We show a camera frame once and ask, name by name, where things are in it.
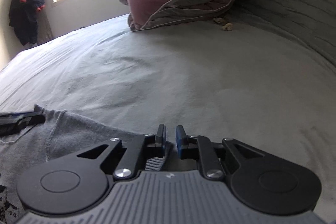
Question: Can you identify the dark hanging jacket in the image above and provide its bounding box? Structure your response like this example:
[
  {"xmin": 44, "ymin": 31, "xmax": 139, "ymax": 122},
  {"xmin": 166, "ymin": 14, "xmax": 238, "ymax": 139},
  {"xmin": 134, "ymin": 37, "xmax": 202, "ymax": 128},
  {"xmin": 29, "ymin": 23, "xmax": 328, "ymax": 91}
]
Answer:
[{"xmin": 8, "ymin": 0, "xmax": 46, "ymax": 46}]

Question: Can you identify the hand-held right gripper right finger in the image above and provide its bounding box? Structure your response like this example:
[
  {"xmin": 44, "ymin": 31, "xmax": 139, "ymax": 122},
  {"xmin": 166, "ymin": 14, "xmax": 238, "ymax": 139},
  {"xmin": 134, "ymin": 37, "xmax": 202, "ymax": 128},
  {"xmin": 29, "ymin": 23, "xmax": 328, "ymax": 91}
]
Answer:
[{"xmin": 175, "ymin": 125, "xmax": 263, "ymax": 182}]

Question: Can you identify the grey bed sheet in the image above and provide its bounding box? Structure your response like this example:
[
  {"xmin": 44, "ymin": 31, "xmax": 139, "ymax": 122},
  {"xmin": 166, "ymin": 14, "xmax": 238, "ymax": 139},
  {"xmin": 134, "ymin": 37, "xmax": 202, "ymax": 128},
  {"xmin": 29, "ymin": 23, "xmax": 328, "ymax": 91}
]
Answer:
[{"xmin": 0, "ymin": 13, "xmax": 336, "ymax": 224}]

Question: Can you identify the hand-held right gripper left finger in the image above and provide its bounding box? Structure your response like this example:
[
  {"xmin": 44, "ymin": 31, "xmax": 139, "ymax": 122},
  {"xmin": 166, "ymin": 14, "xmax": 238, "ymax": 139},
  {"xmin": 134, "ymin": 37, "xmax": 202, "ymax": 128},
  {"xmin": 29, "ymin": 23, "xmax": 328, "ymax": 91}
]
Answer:
[{"xmin": 76, "ymin": 124, "xmax": 167, "ymax": 182}]

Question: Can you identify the grey knit sweater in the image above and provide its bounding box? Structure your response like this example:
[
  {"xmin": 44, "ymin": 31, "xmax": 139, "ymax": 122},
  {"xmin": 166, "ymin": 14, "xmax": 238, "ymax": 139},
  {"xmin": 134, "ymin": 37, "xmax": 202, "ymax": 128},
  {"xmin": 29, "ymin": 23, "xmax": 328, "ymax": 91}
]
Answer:
[{"xmin": 0, "ymin": 105, "xmax": 174, "ymax": 224}]

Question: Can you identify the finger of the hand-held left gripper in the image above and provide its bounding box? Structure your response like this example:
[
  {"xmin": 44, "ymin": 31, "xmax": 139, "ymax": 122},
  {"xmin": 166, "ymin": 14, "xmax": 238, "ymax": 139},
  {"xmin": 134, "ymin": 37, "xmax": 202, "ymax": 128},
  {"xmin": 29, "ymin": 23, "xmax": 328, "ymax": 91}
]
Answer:
[{"xmin": 0, "ymin": 112, "xmax": 46, "ymax": 135}]

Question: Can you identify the small beige object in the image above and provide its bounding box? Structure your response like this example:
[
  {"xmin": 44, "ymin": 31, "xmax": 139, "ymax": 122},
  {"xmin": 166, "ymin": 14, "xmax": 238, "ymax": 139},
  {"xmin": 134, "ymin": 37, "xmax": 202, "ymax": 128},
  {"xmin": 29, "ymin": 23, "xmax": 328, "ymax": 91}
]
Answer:
[{"xmin": 213, "ymin": 17, "xmax": 233, "ymax": 31}]

